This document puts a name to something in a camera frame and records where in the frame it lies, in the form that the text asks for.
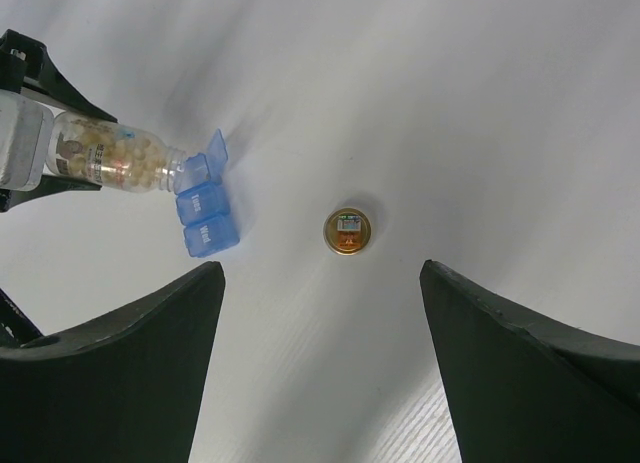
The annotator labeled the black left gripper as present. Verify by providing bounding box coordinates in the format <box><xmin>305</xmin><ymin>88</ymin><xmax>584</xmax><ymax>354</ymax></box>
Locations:
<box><xmin>0</xmin><ymin>29</ymin><xmax>118</xmax><ymax>213</ymax></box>

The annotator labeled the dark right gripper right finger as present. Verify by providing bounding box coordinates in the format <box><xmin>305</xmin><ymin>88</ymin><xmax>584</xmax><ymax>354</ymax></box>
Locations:
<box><xmin>420</xmin><ymin>260</ymin><xmax>639</xmax><ymax>462</ymax></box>

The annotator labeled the amber pill bottle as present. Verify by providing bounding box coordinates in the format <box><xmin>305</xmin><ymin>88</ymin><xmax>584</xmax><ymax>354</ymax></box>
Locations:
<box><xmin>46</xmin><ymin>112</ymin><xmax>187</xmax><ymax>193</ymax></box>

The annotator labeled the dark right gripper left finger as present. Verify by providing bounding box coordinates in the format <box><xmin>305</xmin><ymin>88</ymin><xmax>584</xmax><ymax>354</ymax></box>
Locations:
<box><xmin>1</xmin><ymin>262</ymin><xmax>225</xmax><ymax>462</ymax></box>

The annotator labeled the blue weekly pill organizer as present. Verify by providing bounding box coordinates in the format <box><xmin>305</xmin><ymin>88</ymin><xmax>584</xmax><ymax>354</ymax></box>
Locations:
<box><xmin>173</xmin><ymin>129</ymin><xmax>240</xmax><ymax>258</ymax></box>

